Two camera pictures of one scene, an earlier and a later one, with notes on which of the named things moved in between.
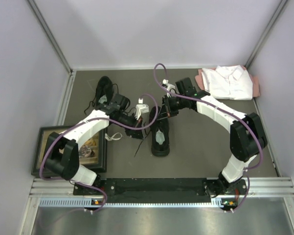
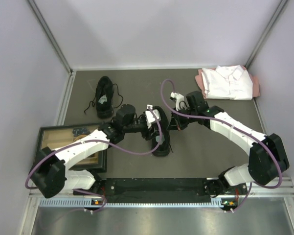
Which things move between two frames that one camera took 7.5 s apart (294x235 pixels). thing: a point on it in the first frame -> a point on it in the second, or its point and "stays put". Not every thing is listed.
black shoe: x=160 y=142 stays put
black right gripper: x=166 y=110 -> x=175 y=124
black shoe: x=104 y=91 stays put
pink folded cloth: x=255 y=84 stays put
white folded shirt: x=231 y=82 stays put
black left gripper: x=137 y=134 -> x=148 y=135
